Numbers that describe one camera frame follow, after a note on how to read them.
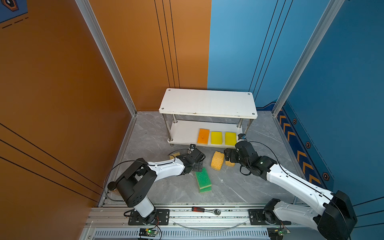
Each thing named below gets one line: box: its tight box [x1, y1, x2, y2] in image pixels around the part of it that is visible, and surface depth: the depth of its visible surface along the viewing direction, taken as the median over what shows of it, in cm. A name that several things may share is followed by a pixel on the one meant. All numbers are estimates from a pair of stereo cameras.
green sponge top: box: [195, 167, 212, 190], surface depth 83 cm
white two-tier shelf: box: [158, 88, 258, 146], surface depth 83 cm
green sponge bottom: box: [199, 185, 212, 193], surface depth 82 cm
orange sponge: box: [196, 128, 210, 145], surface depth 98 cm
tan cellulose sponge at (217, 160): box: [210, 151, 225, 171], surface depth 91 cm
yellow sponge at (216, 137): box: [210, 131, 223, 145], surface depth 98 cm
